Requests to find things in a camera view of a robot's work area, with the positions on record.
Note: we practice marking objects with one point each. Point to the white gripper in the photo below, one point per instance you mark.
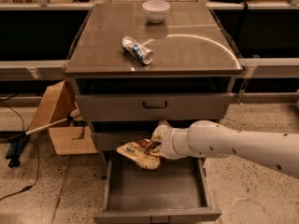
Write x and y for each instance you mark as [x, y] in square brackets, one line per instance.
[168, 143]

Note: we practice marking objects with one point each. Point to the brown chip bag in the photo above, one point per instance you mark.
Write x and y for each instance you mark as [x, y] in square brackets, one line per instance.
[140, 152]

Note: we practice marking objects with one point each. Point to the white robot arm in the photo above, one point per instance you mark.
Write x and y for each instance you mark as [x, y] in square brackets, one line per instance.
[276, 151]

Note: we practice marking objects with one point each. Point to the grey middle drawer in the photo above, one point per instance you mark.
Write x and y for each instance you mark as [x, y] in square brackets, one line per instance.
[199, 141]

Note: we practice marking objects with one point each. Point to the grey drawer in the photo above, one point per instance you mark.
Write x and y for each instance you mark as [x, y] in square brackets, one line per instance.
[199, 141]
[144, 107]
[175, 193]

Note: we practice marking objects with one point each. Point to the grey top drawer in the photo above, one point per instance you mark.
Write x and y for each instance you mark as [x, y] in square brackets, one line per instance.
[144, 107]

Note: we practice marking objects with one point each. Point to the grey bottom drawer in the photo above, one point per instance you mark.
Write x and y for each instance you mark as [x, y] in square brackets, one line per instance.
[175, 193]

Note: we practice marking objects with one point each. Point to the grey drawer cabinet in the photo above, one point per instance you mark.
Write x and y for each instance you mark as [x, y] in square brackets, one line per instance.
[146, 85]

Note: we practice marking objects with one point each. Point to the open cardboard box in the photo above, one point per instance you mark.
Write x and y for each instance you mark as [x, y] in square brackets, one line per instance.
[53, 115]

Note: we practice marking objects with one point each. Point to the crushed silver blue can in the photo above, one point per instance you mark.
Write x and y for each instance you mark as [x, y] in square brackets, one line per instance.
[138, 51]

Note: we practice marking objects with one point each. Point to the white ceramic bowl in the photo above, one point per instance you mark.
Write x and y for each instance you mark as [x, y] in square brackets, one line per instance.
[155, 10]

